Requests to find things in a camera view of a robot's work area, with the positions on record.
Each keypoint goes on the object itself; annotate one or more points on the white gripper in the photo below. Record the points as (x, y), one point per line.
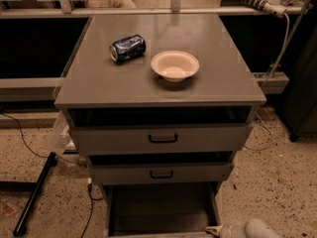
(230, 231)

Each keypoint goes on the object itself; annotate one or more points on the grey bottom drawer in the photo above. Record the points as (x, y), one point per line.
(160, 209)

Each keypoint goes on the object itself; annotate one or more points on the grey drawer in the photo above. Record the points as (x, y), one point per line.
(160, 209)
(149, 130)
(160, 168)

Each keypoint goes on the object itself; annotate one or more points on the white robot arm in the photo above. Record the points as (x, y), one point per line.
(254, 228)

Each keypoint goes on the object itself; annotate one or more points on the grey middle drawer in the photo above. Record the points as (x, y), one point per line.
(160, 168)

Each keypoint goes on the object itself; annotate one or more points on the grey drawer cabinet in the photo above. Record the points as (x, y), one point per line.
(158, 99)

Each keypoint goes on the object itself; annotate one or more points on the grey top drawer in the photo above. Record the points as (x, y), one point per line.
(149, 130)

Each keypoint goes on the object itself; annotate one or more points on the dark grey cabinet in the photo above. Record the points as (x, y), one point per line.
(298, 104)

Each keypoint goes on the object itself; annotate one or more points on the white paper bowl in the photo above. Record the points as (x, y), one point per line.
(175, 66)

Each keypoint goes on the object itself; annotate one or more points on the clear plastic bag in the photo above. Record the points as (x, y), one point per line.
(59, 139)

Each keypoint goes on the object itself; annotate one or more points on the black floor bar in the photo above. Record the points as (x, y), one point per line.
(21, 226)

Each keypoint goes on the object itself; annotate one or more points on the blue soda can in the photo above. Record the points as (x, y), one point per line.
(127, 48)

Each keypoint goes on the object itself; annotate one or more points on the white power strip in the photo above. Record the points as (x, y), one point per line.
(273, 7)

